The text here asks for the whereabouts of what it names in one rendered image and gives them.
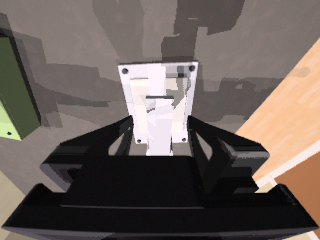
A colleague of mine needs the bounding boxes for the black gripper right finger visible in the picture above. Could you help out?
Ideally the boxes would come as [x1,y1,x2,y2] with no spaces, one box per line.
[186,115,270,194]

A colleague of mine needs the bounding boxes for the grey rectangular mounting plate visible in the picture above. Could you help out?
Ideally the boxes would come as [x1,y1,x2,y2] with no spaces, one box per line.
[118,62,198,143]

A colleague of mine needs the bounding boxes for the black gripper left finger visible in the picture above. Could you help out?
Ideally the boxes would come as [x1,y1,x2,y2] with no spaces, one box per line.
[52,115,134,155]

